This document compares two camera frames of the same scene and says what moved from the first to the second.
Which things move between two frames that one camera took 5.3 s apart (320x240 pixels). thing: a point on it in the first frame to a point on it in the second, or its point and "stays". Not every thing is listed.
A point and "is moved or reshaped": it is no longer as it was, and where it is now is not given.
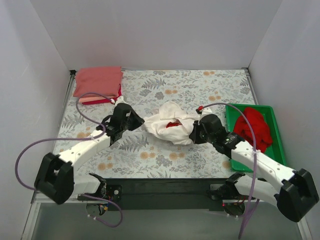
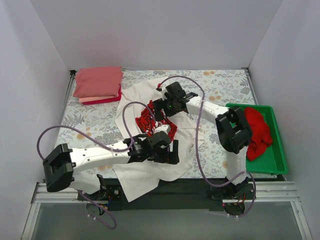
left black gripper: (135, 120) to (169, 155)
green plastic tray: (275, 151) stays
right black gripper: (195, 132) to (159, 108)
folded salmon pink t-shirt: (106, 81) stays
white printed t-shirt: (171, 123) is moved or reshaped
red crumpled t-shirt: (242, 128) stays
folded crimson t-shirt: (112, 100) stays
